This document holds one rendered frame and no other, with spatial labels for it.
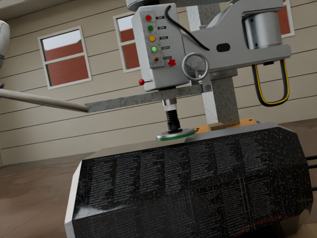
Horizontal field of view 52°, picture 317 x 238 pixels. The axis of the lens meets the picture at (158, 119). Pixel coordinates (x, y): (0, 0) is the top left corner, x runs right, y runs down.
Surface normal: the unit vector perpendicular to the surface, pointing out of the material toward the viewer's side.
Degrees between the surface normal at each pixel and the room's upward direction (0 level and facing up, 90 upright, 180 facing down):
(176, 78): 90
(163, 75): 90
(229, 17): 90
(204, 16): 90
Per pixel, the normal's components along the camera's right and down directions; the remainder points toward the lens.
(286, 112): -0.26, 0.11
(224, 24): 0.28, 0.01
